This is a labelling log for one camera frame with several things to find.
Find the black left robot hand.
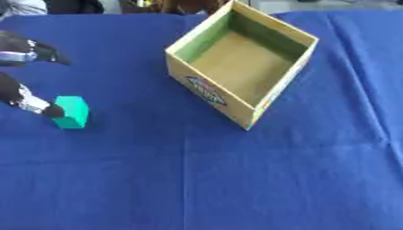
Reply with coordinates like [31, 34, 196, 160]
[0, 30, 73, 119]

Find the tan cardboard box green inside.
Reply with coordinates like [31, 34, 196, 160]
[164, 0, 321, 131]

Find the teal green block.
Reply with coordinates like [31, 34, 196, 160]
[50, 95, 92, 130]

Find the person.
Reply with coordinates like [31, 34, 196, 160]
[0, 0, 107, 20]

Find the brown wooden chair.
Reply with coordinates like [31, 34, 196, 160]
[118, 0, 233, 16]

